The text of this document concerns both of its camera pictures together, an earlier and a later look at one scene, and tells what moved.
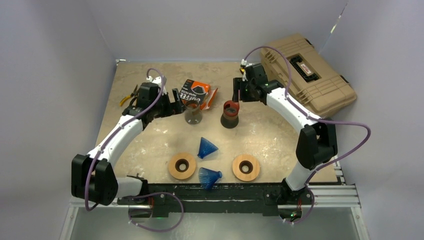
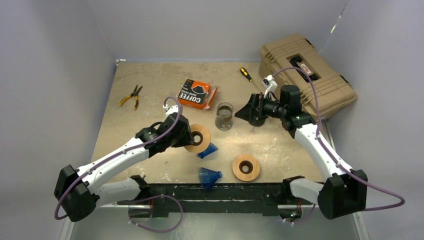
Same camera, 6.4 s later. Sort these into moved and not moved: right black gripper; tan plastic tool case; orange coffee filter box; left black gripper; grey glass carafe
Moved: grey glass carafe; left black gripper; right black gripper
Not moved: orange coffee filter box; tan plastic tool case
